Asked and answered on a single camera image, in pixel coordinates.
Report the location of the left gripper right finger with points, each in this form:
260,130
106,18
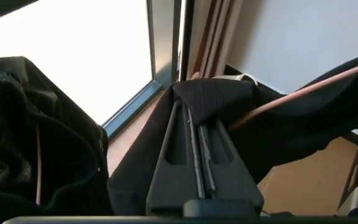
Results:
232,183

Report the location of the black garment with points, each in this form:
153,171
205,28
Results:
57,155
216,96

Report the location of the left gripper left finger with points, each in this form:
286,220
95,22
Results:
169,183

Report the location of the brown curtain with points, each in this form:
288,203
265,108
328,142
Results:
216,31

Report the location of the white laundry basket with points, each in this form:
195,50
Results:
244,77

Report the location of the pink clothes hanger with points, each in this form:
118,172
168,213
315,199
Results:
38,171
291,96

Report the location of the window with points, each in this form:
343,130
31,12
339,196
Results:
163,46

